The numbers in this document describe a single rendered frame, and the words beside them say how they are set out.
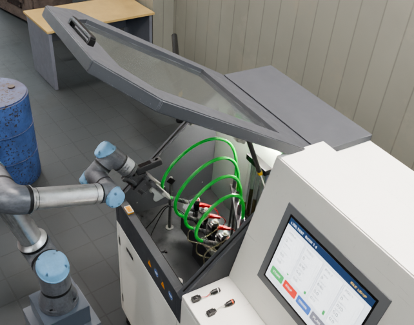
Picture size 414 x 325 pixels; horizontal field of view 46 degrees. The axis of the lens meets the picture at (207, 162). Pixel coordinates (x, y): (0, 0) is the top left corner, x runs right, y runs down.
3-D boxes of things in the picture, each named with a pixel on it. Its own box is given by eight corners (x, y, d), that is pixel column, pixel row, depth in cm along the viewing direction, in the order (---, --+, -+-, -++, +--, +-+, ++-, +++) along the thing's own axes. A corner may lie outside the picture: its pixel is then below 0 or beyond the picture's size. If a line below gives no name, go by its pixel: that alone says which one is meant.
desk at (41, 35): (154, 67, 571) (154, 12, 532) (55, 91, 508) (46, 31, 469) (127, 47, 610) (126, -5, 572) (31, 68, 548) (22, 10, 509)
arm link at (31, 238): (39, 280, 190) (-28, 190, 152) (24, 256, 199) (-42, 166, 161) (66, 262, 194) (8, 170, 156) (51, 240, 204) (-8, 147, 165)
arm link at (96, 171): (87, 192, 182) (106, 169, 182) (73, 177, 189) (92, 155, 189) (100, 199, 188) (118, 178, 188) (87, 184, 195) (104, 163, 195)
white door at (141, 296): (122, 307, 288) (117, 223, 247) (125, 305, 289) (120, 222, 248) (171, 402, 244) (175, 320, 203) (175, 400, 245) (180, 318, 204)
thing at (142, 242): (118, 224, 246) (117, 200, 236) (127, 222, 248) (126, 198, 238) (175, 316, 204) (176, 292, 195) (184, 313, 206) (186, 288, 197)
